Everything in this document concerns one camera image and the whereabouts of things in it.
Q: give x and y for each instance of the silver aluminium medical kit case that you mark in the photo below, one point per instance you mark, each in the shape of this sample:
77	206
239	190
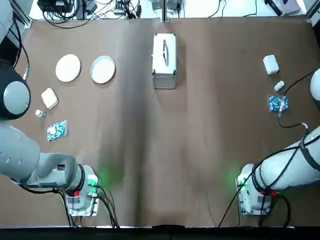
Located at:
160	67

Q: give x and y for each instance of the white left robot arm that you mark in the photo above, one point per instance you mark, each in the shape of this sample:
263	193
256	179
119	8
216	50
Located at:
20	150

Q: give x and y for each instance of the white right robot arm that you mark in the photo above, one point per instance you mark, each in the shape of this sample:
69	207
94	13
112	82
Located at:
275	170

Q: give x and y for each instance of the gray round plate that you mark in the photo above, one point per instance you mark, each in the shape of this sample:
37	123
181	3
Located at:
103	69

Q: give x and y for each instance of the white round plate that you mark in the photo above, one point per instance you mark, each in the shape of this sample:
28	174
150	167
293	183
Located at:
68	68

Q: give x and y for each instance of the bag of blue white capsules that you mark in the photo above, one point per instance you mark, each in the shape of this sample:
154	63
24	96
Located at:
57	130
275	103

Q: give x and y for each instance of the black usb hub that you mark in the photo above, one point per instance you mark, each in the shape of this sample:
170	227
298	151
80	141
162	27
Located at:
121	7

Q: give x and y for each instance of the small clear bottle white cap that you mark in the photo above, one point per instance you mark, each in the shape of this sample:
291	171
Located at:
38	113

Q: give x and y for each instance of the small white pill bottle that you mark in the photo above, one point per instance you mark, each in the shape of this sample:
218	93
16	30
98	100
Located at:
279	85

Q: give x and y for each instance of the black power adapter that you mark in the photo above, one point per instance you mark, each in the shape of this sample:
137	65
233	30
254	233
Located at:
91	6

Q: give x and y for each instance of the black electronics box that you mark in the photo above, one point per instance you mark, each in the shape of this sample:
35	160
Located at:
53	5

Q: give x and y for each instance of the grey box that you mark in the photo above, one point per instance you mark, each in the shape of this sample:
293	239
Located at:
287	6

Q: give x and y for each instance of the aluminium frame post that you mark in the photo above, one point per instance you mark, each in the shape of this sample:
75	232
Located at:
165	11

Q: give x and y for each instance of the aluminium frame rail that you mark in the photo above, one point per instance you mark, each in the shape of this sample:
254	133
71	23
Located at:
25	17

